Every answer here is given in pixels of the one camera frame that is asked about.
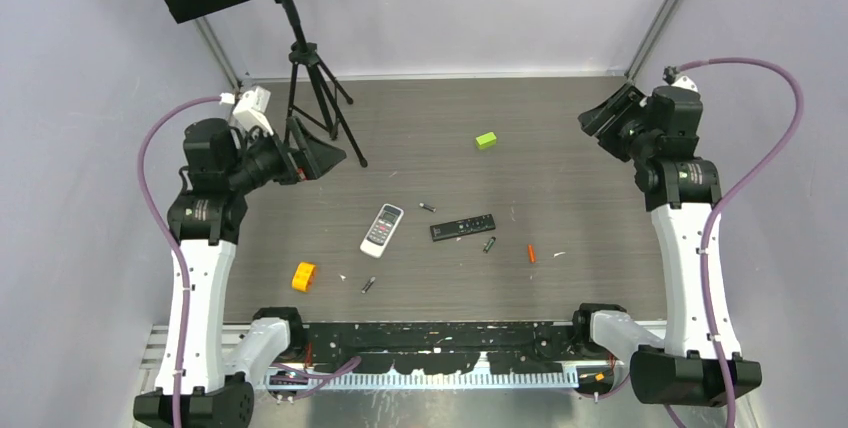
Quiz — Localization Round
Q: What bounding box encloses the yellow toy block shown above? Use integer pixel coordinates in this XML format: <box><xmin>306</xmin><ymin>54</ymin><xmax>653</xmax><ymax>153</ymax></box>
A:
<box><xmin>291</xmin><ymin>262</ymin><xmax>317</xmax><ymax>293</ymax></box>

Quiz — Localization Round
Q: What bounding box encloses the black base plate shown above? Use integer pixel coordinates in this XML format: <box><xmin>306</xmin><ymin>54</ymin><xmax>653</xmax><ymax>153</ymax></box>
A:
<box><xmin>280</xmin><ymin>321</ymin><xmax>611</xmax><ymax>375</ymax></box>

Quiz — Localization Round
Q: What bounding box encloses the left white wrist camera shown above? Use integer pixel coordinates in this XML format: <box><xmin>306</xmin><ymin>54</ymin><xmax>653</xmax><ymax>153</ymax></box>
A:
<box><xmin>232</xmin><ymin>86</ymin><xmax>275</xmax><ymax>135</ymax></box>

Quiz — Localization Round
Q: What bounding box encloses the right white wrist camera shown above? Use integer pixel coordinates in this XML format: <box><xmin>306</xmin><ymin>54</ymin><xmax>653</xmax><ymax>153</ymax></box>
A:
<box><xmin>663</xmin><ymin>66</ymin><xmax>699</xmax><ymax>93</ymax></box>

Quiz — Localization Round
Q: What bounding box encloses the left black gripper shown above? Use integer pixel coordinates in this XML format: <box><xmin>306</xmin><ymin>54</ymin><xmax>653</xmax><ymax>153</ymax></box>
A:
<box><xmin>227</xmin><ymin>116</ymin><xmax>345</xmax><ymax>194</ymax></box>

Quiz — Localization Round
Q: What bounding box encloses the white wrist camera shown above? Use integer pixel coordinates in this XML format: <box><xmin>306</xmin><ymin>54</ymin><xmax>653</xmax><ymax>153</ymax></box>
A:
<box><xmin>232</xmin><ymin>86</ymin><xmax>275</xmax><ymax>135</ymax></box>
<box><xmin>663</xmin><ymin>66</ymin><xmax>699</xmax><ymax>93</ymax></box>

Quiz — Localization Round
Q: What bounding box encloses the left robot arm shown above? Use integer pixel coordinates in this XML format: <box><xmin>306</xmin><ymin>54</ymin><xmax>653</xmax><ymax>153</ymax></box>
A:
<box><xmin>133</xmin><ymin>117</ymin><xmax>346</xmax><ymax>427</ymax></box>

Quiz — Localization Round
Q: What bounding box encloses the white cable duct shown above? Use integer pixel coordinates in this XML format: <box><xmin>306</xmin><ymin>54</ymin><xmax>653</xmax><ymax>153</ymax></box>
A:
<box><xmin>264</xmin><ymin>369</ymin><xmax>584</xmax><ymax>392</ymax></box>

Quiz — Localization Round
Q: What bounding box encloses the black battery near front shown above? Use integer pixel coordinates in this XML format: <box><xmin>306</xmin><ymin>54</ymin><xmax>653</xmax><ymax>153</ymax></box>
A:
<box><xmin>361</xmin><ymin>276</ymin><xmax>376</xmax><ymax>294</ymax></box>

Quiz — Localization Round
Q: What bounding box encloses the black remote control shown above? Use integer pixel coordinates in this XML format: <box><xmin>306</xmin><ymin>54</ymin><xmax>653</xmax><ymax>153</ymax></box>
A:
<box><xmin>430</xmin><ymin>214</ymin><xmax>496</xmax><ymax>242</ymax></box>

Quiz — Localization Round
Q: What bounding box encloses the green block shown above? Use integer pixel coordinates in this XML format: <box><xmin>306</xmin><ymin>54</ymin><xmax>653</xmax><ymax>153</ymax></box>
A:
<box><xmin>475</xmin><ymin>132</ymin><xmax>498</xmax><ymax>150</ymax></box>

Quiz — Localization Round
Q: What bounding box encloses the white remote control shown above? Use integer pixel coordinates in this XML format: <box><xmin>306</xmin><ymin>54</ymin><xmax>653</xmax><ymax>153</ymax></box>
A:
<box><xmin>360</xmin><ymin>204</ymin><xmax>404</xmax><ymax>259</ymax></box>

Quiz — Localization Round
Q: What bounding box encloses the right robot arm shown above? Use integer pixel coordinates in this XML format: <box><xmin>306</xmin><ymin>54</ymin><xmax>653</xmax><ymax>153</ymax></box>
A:
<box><xmin>570</xmin><ymin>80</ymin><xmax>763</xmax><ymax>407</ymax></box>

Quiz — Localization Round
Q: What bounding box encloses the green black battery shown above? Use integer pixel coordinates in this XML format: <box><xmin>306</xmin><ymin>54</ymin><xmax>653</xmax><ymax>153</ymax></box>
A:
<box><xmin>483</xmin><ymin>236</ymin><xmax>497</xmax><ymax>253</ymax></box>

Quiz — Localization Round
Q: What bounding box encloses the black battery near remotes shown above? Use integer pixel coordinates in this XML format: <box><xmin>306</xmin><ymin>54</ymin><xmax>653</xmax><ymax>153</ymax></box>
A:
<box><xmin>419</xmin><ymin>202</ymin><xmax>437</xmax><ymax>213</ymax></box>

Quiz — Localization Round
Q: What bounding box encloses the black tripod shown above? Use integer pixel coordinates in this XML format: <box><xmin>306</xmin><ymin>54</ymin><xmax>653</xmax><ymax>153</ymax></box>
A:
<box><xmin>275</xmin><ymin>0</ymin><xmax>369</xmax><ymax>168</ymax></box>

